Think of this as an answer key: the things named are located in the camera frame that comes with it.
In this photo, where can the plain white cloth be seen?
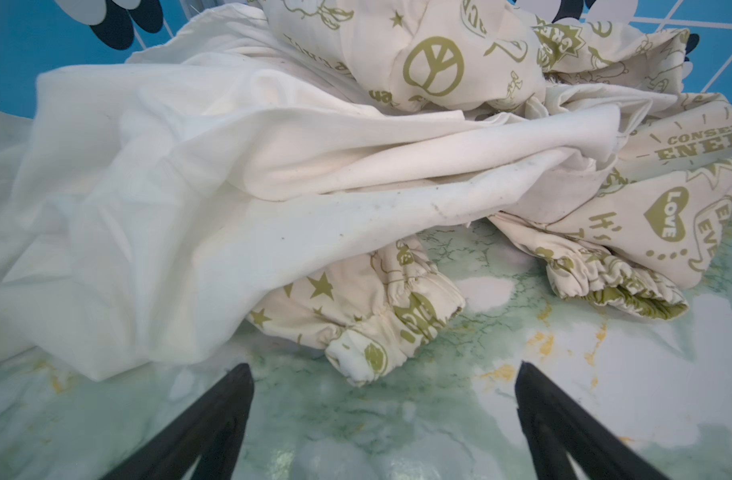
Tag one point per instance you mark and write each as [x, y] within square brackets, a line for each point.
[275, 163]

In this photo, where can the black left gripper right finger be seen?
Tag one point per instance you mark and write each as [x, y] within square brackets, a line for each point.
[560, 433]

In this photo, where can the cream green-printed cloth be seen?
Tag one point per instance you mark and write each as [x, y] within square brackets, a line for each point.
[631, 229]

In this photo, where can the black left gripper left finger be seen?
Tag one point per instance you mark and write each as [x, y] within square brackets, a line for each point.
[205, 439]

